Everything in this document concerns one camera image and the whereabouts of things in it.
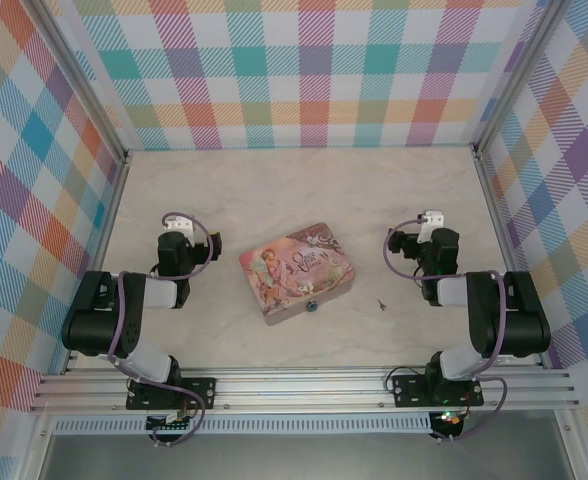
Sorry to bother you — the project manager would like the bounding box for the aluminium corner post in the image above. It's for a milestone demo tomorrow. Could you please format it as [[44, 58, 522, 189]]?
[[26, 0, 131, 162], [472, 0, 564, 157]]

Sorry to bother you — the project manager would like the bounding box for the grey metal shelf panel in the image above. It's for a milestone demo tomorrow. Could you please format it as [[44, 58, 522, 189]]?
[[36, 433, 578, 480]]

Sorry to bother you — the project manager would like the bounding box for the white slotted cable duct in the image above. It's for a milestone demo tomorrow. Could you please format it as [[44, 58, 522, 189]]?
[[53, 417, 433, 435]]

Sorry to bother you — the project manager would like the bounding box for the left controller board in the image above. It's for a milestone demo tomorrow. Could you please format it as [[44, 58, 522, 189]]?
[[146, 412, 196, 434]]

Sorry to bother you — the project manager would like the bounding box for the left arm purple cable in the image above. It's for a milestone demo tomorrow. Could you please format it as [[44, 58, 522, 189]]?
[[106, 212, 214, 448]]

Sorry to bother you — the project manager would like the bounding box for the left aluminium side rail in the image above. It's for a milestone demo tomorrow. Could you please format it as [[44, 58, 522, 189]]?
[[61, 152, 133, 376]]

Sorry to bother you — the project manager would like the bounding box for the right aluminium corner post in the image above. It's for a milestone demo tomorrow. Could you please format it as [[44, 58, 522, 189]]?
[[472, 0, 564, 157]]

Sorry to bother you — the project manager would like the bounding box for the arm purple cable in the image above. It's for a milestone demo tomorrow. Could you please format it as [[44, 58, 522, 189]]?
[[383, 213, 509, 444], [106, 212, 214, 448]]

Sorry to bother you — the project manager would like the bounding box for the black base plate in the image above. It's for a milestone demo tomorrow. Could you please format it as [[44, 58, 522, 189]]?
[[126, 377, 218, 411], [391, 374, 485, 409]]

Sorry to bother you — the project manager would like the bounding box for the aluminium mounting rail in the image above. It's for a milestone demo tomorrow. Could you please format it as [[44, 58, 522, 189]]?
[[28, 367, 580, 414]]

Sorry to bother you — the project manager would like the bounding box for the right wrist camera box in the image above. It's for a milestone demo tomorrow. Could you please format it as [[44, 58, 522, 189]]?
[[420, 210, 446, 241]]

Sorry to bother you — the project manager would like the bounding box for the pink illustrated tin box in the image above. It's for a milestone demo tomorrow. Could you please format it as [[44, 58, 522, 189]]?
[[238, 222, 358, 327]]

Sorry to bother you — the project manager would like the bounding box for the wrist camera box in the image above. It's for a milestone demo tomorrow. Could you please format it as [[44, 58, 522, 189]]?
[[165, 213, 196, 235], [420, 210, 446, 241]]

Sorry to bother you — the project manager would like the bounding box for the controller board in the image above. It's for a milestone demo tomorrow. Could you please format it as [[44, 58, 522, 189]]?
[[146, 412, 196, 434], [431, 409, 466, 427]]

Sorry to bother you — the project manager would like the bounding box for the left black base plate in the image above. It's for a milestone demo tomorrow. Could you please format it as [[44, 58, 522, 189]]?
[[126, 377, 218, 411]]

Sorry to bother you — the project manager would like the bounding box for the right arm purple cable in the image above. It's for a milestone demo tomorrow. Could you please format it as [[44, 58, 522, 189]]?
[[383, 213, 509, 444]]

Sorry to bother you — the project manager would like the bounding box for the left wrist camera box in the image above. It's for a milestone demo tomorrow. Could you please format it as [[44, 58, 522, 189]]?
[[165, 213, 196, 235]]

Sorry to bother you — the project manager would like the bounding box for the left aluminium corner post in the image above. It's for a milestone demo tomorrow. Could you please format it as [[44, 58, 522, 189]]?
[[26, 0, 131, 162]]

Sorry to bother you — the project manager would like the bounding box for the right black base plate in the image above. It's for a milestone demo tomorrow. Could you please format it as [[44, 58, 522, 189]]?
[[391, 374, 485, 409]]

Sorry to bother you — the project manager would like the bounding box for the right controller board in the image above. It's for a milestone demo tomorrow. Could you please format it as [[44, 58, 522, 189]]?
[[431, 409, 466, 427]]

